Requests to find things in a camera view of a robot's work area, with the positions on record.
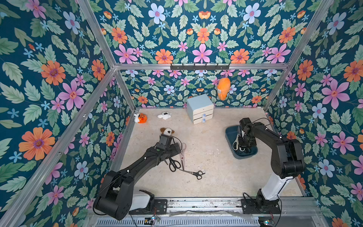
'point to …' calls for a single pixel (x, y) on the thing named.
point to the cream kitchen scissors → (238, 144)
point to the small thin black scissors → (198, 174)
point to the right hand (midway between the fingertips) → (245, 144)
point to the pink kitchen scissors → (182, 155)
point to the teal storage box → (231, 133)
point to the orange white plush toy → (140, 118)
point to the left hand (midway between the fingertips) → (177, 149)
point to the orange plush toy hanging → (224, 85)
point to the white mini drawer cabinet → (200, 109)
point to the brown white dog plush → (167, 131)
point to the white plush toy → (165, 115)
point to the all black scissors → (174, 164)
